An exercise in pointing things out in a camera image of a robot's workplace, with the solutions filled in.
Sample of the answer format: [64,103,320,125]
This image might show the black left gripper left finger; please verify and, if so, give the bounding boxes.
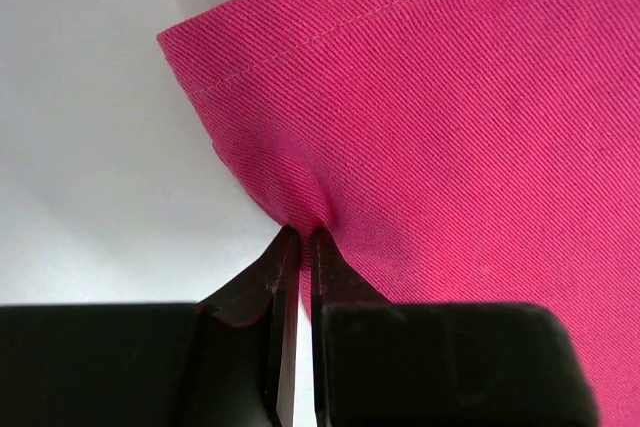
[1,227,300,426]

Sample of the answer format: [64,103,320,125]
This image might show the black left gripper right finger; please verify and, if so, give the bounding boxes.
[310,228,600,426]

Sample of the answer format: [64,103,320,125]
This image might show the pink trousers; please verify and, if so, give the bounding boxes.
[158,0,639,426]

